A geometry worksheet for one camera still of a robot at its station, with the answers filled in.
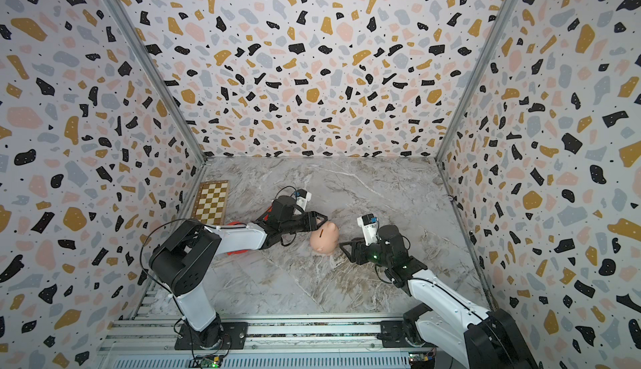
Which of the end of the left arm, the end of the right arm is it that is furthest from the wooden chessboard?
the end of the right arm

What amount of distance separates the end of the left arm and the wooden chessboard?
1.07ft

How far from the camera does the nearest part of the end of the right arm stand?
0.63 meters

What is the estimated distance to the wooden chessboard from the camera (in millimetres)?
997

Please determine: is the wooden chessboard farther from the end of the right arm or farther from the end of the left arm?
the end of the right arm

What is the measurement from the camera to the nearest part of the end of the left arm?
73 cm

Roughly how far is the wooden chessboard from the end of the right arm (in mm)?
602
